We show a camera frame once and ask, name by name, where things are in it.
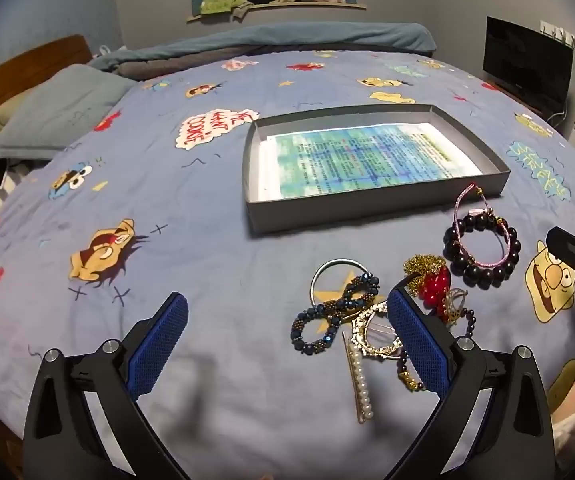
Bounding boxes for grey-blue pillow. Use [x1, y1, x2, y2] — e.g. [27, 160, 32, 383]
[0, 64, 136, 161]

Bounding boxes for wooden television stand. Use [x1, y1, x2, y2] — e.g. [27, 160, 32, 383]
[482, 80, 568, 122]

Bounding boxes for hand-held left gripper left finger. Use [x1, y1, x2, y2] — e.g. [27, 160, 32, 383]
[22, 291, 191, 480]

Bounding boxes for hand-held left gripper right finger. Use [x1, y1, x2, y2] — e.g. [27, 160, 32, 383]
[386, 287, 555, 480]

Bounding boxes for pearl hair clip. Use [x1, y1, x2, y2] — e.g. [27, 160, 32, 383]
[342, 331, 374, 425]

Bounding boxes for large dark bead bracelet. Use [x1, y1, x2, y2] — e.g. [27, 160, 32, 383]
[443, 212, 522, 288]

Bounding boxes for blue blanket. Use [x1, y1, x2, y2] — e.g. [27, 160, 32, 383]
[88, 22, 435, 81]

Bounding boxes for green cloth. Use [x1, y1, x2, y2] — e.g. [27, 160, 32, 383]
[200, 0, 241, 15]

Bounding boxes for silver bangle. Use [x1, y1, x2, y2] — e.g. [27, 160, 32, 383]
[310, 258, 369, 311]

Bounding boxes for pink cord bracelet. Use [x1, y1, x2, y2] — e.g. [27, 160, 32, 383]
[455, 182, 511, 266]

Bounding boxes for wooden windowsill shelf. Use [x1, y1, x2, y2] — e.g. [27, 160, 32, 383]
[186, 1, 367, 23]

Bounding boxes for grey cardboard box tray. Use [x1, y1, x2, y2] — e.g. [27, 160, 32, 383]
[242, 104, 511, 235]

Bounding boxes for blue printed paper sheet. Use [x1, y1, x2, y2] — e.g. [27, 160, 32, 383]
[256, 121, 477, 196]

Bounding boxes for wooden headboard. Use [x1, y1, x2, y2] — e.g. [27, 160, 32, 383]
[0, 35, 93, 153]

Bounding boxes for small dark bead bracelet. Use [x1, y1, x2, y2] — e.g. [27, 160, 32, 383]
[395, 309, 477, 393]

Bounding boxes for beige pillow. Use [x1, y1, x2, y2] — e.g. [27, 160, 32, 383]
[0, 85, 53, 138]

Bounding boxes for white wall hooks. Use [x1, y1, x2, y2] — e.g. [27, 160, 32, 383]
[540, 21, 575, 51]

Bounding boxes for gold chain bracelet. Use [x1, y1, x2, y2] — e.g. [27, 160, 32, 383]
[350, 301, 401, 361]

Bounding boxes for red bead gold chain ornament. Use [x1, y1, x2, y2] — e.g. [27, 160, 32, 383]
[402, 254, 468, 328]

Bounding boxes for black television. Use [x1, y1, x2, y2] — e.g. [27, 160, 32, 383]
[482, 16, 574, 111]

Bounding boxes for blue beaded bracelet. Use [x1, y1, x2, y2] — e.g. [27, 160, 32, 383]
[291, 270, 382, 356]

